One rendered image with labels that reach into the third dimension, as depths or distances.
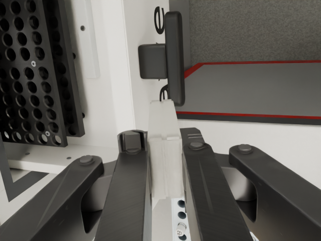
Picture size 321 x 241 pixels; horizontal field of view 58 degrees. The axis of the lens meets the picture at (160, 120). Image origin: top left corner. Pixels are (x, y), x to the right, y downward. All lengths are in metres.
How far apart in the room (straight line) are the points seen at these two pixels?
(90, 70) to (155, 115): 0.19
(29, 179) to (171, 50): 0.24
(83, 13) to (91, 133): 0.14
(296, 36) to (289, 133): 0.77
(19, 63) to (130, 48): 0.14
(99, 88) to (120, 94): 0.12
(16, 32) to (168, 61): 0.16
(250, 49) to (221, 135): 0.76
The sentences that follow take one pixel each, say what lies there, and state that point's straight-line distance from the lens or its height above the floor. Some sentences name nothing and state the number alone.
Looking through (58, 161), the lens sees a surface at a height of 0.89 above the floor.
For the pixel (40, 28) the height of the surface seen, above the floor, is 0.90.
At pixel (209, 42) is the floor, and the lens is 1.15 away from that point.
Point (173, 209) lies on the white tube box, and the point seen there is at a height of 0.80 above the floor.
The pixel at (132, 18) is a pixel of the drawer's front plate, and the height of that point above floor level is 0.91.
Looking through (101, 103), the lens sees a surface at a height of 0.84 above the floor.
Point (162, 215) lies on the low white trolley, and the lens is 0.49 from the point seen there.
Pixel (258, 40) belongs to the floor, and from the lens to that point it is 1.13.
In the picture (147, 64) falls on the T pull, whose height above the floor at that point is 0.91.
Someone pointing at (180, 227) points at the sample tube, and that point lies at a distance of 0.44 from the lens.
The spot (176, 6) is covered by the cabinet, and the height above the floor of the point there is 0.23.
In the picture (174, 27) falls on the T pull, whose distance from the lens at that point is 0.23.
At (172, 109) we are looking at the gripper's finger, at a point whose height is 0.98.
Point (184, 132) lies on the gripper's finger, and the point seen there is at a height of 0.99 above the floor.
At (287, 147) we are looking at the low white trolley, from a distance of 0.40.
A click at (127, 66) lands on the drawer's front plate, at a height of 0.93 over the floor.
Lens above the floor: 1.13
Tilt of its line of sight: 63 degrees down
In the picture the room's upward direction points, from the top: 134 degrees counter-clockwise
